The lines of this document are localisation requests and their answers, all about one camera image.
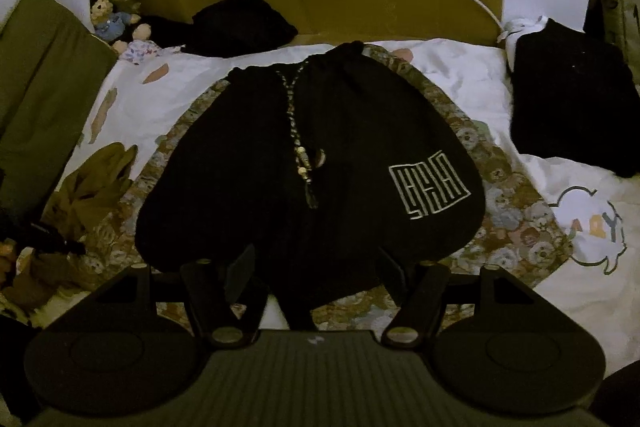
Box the black cloth heap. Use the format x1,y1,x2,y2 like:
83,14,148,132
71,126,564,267
181,0,300,58

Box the floral bear print cloth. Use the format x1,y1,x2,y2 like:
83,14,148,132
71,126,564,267
64,46,575,333

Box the plain dark cushion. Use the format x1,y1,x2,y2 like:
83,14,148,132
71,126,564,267
0,0,119,230

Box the pale backpack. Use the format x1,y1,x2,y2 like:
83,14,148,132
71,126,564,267
599,0,640,85

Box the white printed bed sheet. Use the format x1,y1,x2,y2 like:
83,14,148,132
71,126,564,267
0,34,640,408

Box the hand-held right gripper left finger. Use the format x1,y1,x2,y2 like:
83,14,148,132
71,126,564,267
97,246,272,350

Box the black folded garment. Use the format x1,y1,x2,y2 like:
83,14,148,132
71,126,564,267
507,19,640,180

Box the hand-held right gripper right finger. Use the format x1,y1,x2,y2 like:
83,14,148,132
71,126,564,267
379,254,523,350

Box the small doll in floral dress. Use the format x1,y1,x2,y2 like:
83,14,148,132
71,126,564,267
112,24,168,64

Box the small bear in blue clothes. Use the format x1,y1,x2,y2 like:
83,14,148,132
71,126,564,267
90,0,142,44

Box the black shorts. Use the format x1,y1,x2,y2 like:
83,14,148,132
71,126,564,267
135,39,487,333

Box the white power strip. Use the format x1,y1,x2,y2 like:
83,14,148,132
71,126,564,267
499,16,550,46

